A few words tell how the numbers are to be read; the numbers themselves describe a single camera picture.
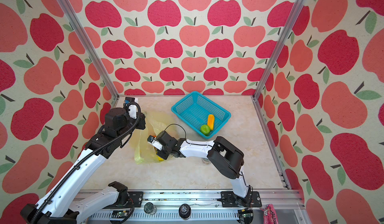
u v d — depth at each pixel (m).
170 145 0.68
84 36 0.86
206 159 0.80
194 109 1.14
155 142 0.77
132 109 0.61
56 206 0.38
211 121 1.01
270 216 0.69
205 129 0.94
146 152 0.82
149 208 0.64
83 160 0.44
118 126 0.52
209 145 0.52
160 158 0.78
